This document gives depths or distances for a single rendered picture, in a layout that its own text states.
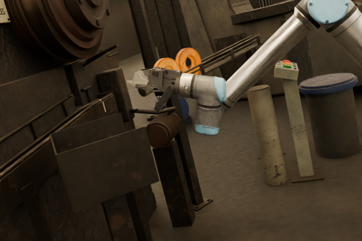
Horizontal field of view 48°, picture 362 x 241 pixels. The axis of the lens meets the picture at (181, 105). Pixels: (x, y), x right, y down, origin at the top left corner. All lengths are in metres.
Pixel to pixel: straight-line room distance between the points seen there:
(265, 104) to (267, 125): 0.11
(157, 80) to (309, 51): 2.05
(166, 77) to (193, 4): 2.77
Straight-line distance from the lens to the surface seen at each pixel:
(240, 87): 1.56
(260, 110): 2.06
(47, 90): 1.48
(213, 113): 1.47
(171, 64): 1.99
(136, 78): 1.52
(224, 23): 4.13
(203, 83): 1.44
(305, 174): 2.23
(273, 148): 2.13
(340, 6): 1.35
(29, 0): 1.42
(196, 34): 4.26
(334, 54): 3.44
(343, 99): 2.35
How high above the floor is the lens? 0.93
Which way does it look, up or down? 11 degrees down
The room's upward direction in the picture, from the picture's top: 14 degrees counter-clockwise
